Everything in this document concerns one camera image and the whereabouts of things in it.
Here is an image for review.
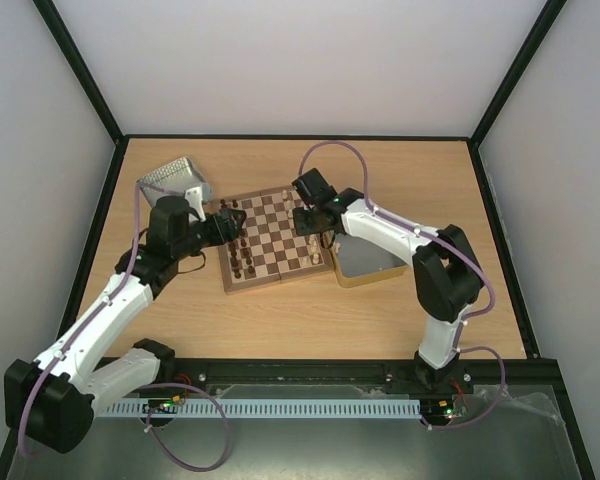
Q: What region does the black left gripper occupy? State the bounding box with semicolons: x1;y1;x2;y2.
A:
174;208;247;261

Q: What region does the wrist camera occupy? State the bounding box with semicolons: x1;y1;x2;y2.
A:
184;185;206;222
292;168;337;207

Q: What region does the row of dark chess pieces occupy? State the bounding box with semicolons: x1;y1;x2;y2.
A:
218;199;256;285

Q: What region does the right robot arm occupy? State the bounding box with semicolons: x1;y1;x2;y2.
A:
293;181;484;392

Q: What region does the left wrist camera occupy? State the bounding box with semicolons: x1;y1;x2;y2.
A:
184;185;206;222

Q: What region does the light blue cable duct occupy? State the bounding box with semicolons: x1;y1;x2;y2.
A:
97;398;421;420

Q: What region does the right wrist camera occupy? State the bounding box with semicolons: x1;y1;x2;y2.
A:
292;168;337;207

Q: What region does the wooden chess board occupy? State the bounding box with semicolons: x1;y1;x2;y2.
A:
211;185;333;294

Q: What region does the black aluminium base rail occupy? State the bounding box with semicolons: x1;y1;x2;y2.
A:
29;355;561;396

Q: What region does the silver embossed tin lid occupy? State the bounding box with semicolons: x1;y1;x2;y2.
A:
138;156;212;207

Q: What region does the gold tin box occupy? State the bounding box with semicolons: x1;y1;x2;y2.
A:
330;234;407;288

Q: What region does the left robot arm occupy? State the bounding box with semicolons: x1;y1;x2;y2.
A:
4;196;246;456

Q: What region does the black enclosure frame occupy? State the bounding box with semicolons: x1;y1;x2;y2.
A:
0;0;596;480

